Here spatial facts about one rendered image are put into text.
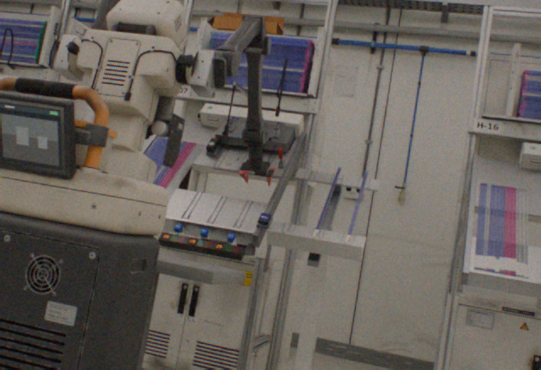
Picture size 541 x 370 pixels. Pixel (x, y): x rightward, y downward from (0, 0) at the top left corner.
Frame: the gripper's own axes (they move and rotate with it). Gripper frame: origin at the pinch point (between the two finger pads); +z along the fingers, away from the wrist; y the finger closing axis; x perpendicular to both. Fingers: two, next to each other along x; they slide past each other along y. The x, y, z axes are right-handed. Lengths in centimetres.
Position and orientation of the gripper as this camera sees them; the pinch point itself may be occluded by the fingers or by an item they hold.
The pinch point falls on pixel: (258, 182)
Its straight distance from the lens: 264.1
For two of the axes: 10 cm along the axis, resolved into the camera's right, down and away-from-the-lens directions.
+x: -2.9, 5.9, -7.5
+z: 0.6, 8.0, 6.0
